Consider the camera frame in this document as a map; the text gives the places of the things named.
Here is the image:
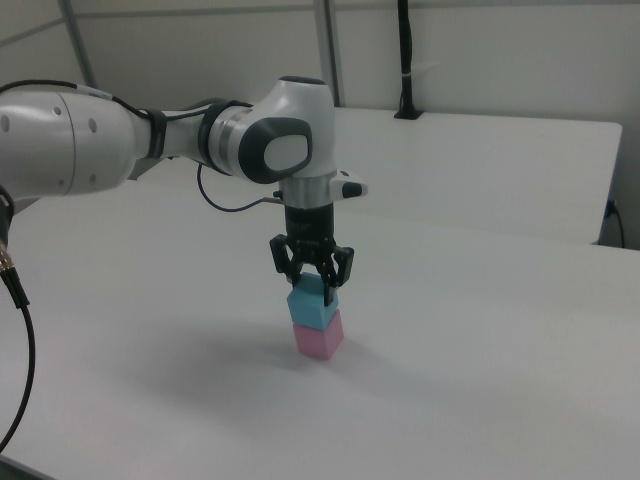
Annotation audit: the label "blue cube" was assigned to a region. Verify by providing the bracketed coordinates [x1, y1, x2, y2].
[285, 272, 340, 332]

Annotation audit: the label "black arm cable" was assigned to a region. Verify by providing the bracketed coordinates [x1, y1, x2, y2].
[0, 79, 281, 443]

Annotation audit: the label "grey metal frame post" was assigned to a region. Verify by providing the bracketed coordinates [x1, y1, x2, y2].
[57, 0, 99, 89]
[312, 0, 347, 107]

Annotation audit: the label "black wall power cable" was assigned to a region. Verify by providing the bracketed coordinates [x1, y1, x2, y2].
[605, 199, 627, 248]

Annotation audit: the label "black camera stand pole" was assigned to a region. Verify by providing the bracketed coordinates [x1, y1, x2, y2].
[393, 0, 425, 121]

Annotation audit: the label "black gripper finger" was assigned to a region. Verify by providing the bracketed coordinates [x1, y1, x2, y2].
[319, 244, 356, 307]
[268, 233, 304, 287]

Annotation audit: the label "pink cube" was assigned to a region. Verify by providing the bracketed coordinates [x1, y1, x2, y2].
[292, 308, 345, 361]

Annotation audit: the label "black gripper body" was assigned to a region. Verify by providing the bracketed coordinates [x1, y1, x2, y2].
[268, 202, 355, 281]

